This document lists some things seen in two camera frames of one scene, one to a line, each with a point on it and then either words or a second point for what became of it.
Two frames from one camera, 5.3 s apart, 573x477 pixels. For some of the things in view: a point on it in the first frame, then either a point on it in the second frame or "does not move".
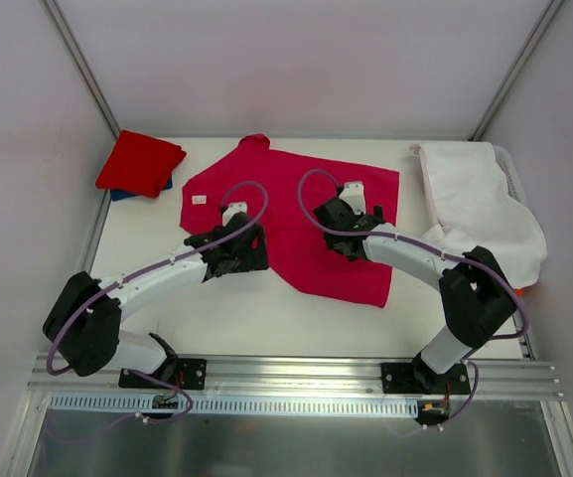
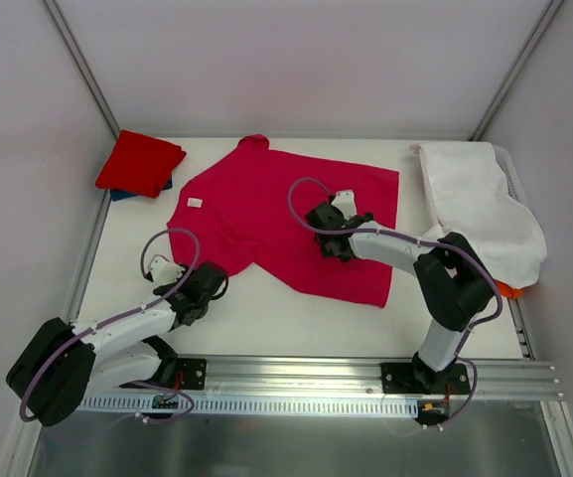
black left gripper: x=254 y=246 → x=168 y=289
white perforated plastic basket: x=503 y=158 does not move
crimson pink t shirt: x=281 y=189 does not move
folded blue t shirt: x=122 y=194 does not move
